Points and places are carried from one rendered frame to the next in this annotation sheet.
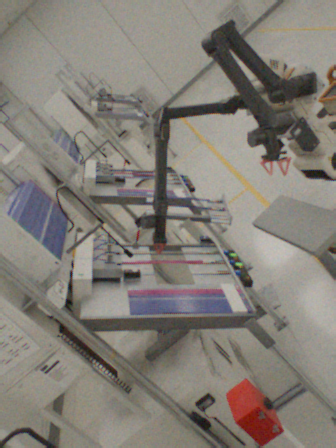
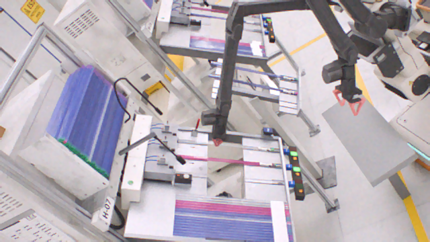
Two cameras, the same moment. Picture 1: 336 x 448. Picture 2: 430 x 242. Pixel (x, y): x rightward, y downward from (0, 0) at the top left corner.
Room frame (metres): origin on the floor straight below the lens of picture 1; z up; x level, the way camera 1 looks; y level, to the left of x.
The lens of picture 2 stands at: (0.37, -0.50, 2.21)
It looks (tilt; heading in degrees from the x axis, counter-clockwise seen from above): 33 degrees down; 16
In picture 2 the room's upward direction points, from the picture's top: 43 degrees counter-clockwise
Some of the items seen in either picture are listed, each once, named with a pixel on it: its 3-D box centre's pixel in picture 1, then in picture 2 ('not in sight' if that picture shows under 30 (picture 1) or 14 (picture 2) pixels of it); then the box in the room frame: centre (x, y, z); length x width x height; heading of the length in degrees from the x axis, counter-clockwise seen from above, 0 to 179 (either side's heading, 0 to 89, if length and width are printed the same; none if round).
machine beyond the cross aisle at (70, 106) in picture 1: (100, 129); not in sight; (6.90, -0.35, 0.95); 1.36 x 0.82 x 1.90; 80
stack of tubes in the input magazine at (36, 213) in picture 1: (32, 224); (87, 122); (2.01, 0.40, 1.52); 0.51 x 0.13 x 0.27; 170
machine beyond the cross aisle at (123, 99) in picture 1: (101, 112); not in sight; (8.32, -0.63, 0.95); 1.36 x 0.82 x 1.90; 80
